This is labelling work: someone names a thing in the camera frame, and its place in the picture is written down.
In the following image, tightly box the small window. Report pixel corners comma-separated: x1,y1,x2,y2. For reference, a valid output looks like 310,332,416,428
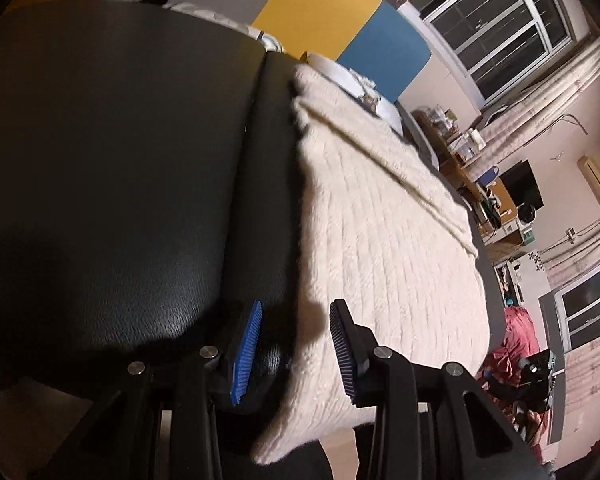
537,252,600,361

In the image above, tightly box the low white shelf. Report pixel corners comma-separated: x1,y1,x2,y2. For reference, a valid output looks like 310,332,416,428
495,255,531,306

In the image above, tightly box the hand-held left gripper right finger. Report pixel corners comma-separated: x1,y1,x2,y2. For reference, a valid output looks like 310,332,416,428
329,299,548,480

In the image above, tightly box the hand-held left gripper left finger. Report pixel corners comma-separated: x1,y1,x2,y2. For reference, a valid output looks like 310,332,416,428
45,300,264,480

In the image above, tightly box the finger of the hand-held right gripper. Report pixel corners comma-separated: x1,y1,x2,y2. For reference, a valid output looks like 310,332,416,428
484,369,521,398

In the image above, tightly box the wall air conditioner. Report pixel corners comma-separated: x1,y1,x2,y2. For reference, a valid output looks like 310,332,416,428
577,156,600,216

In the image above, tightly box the grey yellow blue sofa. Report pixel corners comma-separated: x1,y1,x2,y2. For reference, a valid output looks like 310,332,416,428
105,0,441,171

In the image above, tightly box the black flat screen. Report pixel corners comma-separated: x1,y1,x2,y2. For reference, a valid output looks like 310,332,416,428
500,160,545,208

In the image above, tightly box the bent metal pipe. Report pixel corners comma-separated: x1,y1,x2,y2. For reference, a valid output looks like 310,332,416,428
555,112,588,136

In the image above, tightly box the wooden desk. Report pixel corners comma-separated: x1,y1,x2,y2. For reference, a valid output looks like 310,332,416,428
412,107,486,206

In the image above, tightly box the geometric patterned pillow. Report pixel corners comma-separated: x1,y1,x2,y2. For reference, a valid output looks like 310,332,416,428
162,2,286,53

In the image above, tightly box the wooden chair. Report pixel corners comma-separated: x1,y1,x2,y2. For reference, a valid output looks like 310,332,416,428
485,180,518,221

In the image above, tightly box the pink ruffled bedspread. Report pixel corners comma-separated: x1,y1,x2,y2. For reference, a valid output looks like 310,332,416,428
480,305,556,451

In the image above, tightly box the large barred window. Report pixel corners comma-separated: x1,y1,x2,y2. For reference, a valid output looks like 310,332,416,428
397,0,578,106

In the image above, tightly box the white deer print pillow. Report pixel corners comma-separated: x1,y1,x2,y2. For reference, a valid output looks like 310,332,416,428
305,51,405,133

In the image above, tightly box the white knit sweater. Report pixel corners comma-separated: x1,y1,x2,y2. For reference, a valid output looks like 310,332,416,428
250,65,491,465

